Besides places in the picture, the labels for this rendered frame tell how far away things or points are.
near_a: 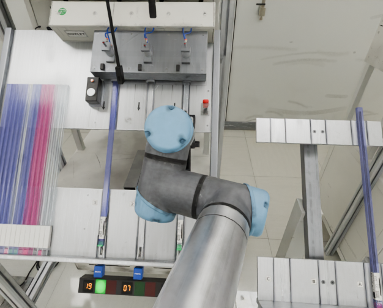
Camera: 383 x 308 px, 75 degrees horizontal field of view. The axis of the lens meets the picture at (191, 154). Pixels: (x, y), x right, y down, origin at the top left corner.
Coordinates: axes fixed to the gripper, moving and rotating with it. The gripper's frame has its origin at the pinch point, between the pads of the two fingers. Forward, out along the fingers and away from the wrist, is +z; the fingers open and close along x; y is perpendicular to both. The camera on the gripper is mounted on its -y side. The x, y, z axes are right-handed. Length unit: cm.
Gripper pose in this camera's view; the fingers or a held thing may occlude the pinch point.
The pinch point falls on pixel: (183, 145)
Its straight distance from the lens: 73.3
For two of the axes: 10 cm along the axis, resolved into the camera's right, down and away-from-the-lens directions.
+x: -10.0, -0.3, 0.4
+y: 0.3, -10.0, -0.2
